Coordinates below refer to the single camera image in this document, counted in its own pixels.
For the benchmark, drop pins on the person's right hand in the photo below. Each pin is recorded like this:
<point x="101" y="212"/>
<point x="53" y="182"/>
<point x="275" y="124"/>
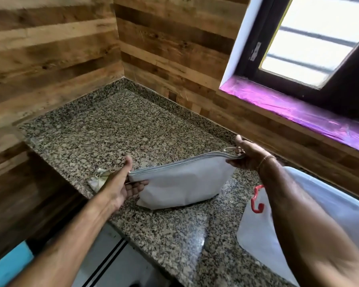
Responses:
<point x="248" y="156"/>

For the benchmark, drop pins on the person's left hand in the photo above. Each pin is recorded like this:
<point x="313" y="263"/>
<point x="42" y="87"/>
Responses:
<point x="119" y="183"/>

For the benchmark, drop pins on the person's right thumb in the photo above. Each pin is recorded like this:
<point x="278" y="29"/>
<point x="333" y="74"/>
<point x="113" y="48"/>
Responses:
<point x="238" y="142"/>

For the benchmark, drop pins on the person's left thumb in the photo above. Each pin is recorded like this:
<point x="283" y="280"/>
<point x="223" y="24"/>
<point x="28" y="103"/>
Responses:
<point x="126" y="165"/>

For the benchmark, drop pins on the white zipper pouch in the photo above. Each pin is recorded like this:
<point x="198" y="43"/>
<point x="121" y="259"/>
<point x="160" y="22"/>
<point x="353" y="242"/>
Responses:
<point x="179" y="182"/>

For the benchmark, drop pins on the person's left forearm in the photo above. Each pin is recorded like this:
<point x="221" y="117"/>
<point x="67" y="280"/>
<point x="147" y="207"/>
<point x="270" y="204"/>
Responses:
<point x="62" y="239"/>

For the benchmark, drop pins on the person's right forearm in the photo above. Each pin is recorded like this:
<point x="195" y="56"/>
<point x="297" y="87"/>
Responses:
<point x="311" y="233"/>

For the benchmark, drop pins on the crumpled paper scrap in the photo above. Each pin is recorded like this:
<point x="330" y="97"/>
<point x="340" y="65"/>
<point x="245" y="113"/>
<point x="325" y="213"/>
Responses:
<point x="98" y="179"/>

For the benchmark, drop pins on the red plastic hook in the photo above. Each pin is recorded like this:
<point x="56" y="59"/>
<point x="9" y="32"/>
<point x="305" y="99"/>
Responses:
<point x="257" y="199"/>

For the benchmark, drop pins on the purple foil window sill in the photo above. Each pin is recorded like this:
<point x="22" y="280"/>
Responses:
<point x="296" y="112"/>

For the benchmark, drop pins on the dark framed window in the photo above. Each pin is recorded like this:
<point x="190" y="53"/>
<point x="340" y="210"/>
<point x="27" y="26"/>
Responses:
<point x="305" y="44"/>

